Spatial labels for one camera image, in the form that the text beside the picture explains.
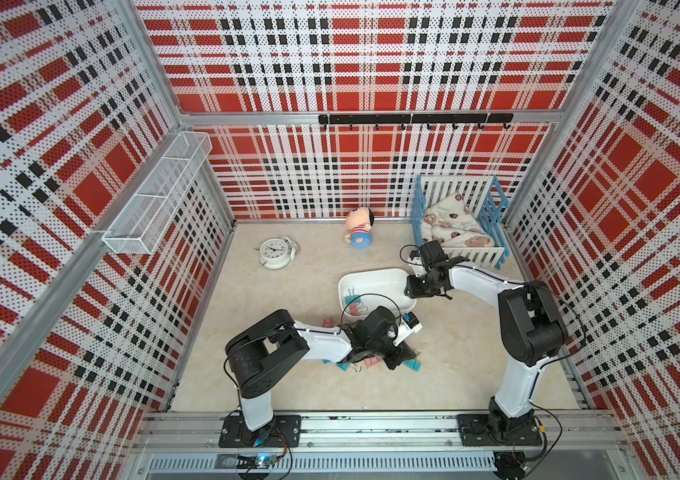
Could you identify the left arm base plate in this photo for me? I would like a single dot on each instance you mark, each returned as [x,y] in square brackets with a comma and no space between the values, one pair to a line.
[282,430]

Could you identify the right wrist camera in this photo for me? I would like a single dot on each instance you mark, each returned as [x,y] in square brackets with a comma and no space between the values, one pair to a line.
[431,255]

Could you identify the blue white toy crib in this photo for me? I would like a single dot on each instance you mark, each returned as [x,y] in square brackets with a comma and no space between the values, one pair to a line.
[486,201]

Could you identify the pink baby doll toy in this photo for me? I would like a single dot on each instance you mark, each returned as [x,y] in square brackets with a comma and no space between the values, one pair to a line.
[358,225]

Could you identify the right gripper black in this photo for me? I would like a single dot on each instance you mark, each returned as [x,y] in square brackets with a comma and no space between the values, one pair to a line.
[414,290]

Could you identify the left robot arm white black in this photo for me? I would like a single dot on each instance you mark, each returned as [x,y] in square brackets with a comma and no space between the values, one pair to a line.
[260,357]

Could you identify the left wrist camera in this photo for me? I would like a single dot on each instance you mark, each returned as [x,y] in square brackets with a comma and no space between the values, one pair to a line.
[409,325]

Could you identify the black hook rail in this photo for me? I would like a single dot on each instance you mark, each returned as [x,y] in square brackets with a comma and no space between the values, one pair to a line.
[478,119]

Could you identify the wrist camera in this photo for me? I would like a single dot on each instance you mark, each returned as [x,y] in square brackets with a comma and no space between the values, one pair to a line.
[431,255]
[409,325]

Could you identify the white plastic storage box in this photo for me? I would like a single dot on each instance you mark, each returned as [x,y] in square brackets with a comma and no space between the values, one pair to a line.
[382,287]

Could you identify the aluminium front rail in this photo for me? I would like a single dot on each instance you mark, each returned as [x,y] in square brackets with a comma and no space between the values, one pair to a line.
[345,431]

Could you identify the printed crib blanket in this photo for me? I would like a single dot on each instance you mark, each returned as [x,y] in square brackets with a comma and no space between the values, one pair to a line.
[450,222]

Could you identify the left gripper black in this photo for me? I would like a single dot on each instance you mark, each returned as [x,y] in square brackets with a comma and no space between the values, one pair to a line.
[399,353]

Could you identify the white alarm clock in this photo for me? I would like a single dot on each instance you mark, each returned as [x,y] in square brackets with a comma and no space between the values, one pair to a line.
[277,253]

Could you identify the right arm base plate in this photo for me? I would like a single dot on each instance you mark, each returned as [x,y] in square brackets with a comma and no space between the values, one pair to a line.
[493,429]

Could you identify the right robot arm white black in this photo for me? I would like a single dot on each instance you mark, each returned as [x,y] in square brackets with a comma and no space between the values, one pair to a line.
[531,326]

